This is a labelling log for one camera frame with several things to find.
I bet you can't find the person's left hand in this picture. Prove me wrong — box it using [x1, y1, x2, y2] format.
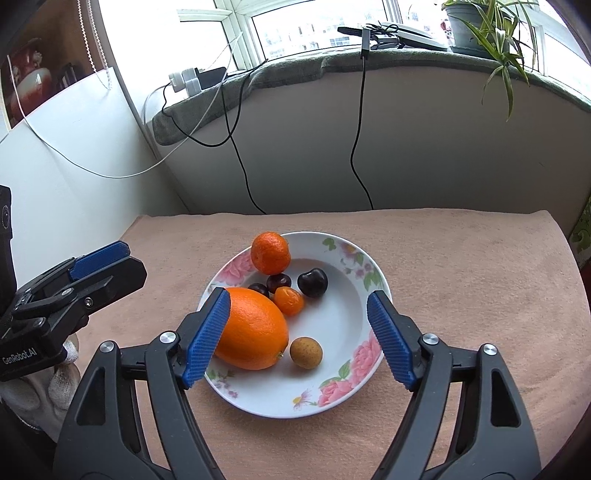
[0, 335, 83, 432]

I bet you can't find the white bead chain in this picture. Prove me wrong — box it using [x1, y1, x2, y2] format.
[78, 0, 114, 90]

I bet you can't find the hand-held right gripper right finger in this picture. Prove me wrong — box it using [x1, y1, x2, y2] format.
[366, 290, 543, 480]

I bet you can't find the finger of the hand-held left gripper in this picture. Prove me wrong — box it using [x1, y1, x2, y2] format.
[16, 240, 131, 301]
[11, 255, 148, 333]

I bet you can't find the black cable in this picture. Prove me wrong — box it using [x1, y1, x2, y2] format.
[350, 25, 375, 212]
[159, 58, 269, 216]

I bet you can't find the white router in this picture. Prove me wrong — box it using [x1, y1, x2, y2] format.
[379, 21, 451, 51]

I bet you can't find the brown longan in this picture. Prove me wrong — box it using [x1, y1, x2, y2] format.
[289, 336, 323, 369]

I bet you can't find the black power adapter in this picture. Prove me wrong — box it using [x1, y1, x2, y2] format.
[198, 66, 228, 89]

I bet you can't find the beige towel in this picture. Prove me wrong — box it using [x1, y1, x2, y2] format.
[76, 209, 591, 480]

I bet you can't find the white window frame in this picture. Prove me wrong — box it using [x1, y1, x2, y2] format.
[99, 0, 591, 107]

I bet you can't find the wrinkled mandarin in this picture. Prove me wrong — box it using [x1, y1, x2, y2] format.
[250, 232, 291, 276]

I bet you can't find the green patterned cloth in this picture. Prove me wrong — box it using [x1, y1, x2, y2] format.
[569, 191, 591, 271]

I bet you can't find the white panel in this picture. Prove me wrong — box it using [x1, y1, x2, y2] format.
[0, 65, 185, 296]

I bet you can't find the orange kumquat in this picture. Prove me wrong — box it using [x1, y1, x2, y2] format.
[274, 286, 306, 317]

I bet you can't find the red and white vase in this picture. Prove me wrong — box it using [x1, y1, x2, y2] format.
[8, 39, 52, 118]

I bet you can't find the floral white plate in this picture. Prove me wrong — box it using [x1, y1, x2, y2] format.
[197, 231, 387, 419]

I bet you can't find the potted spider plant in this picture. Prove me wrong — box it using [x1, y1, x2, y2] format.
[441, 0, 541, 121]

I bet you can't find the white power adapter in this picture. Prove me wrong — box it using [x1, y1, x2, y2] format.
[167, 68, 200, 96]

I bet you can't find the large orange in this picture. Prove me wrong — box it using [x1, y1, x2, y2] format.
[213, 287, 290, 371]

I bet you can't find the black device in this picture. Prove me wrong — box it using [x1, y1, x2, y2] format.
[338, 25, 400, 51]

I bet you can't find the thin white cable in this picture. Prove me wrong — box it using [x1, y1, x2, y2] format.
[7, 28, 245, 180]

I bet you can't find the grey-green sill cloth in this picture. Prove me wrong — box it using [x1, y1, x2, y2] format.
[152, 47, 591, 147]

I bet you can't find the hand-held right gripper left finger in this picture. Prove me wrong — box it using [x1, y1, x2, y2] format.
[52, 287, 232, 480]

